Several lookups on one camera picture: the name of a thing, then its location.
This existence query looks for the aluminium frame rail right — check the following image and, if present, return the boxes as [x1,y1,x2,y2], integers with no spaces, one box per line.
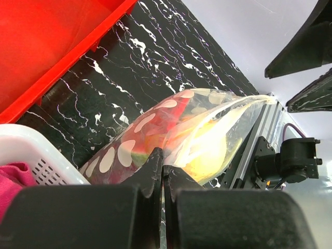
[217,103,283,189]

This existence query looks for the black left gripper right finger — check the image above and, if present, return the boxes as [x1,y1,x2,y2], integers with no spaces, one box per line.
[163,165,316,248]

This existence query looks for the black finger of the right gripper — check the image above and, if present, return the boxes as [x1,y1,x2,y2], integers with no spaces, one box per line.
[265,0,331,78]
[286,68,331,113]

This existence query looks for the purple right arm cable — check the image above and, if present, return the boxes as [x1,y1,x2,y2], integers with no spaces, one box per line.
[282,123,306,146]

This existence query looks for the clear zip top bag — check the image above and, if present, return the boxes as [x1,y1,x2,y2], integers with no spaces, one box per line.
[79,88,277,189]

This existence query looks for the yellow fake fruit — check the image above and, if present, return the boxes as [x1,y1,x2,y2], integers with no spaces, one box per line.
[182,122,243,185]

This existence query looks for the pink cloth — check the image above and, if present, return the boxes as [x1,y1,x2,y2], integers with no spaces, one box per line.
[1,162,37,221]

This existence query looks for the red fake food piece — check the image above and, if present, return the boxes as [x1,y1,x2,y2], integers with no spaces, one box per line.
[80,90,194,184]

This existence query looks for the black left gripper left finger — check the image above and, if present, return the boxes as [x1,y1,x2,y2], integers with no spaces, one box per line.
[1,148,163,248]

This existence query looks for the red plastic tray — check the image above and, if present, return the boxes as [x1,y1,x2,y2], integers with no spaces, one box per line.
[1,0,136,123]

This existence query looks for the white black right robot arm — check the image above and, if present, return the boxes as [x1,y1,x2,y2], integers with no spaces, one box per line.
[243,1,331,189]

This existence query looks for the white perforated plastic basket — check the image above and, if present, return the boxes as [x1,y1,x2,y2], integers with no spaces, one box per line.
[1,124,89,185]

